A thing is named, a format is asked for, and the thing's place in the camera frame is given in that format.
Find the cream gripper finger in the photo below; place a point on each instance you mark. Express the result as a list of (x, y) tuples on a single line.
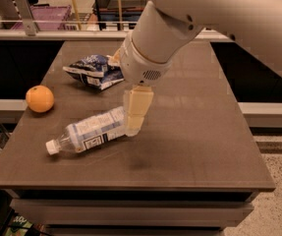
[(137, 101), (114, 60)]

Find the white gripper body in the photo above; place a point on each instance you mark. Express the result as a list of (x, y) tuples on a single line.
[(135, 67)]

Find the blue label plastic bottle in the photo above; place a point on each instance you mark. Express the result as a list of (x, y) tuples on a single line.
[(90, 132)]

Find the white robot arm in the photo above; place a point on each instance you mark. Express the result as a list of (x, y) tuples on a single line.
[(167, 25)]

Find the blue chip bag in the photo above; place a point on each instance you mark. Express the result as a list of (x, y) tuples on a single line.
[(94, 71)]

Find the purple plastic crate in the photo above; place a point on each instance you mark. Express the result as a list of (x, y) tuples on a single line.
[(46, 18)]

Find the orange fruit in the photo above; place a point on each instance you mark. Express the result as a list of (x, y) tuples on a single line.
[(40, 99)]

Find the brown table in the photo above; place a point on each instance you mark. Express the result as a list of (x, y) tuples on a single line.
[(193, 168)]

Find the metal railing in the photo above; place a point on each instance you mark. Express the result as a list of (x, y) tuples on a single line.
[(82, 23)]

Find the green package under table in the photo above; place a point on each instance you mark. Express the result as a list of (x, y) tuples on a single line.
[(18, 227)]

